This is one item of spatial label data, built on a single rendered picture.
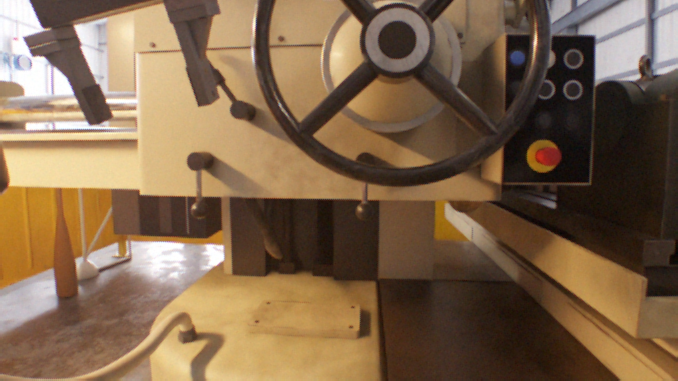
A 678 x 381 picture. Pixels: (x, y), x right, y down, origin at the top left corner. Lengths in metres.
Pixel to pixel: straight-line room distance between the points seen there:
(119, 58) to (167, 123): 0.98
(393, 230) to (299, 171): 0.75
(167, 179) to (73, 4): 0.46
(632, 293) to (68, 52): 0.82
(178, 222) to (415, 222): 0.99
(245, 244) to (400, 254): 0.64
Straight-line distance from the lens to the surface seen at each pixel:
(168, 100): 0.77
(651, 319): 0.72
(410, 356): 0.96
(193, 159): 0.70
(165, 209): 1.59
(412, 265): 1.41
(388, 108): 0.54
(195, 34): 0.35
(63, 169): 1.35
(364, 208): 0.62
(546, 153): 0.58
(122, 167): 1.20
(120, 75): 1.71
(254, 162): 0.69
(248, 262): 1.47
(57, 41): 0.43
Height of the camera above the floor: 1.15
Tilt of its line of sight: 4 degrees down
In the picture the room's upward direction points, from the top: straight up
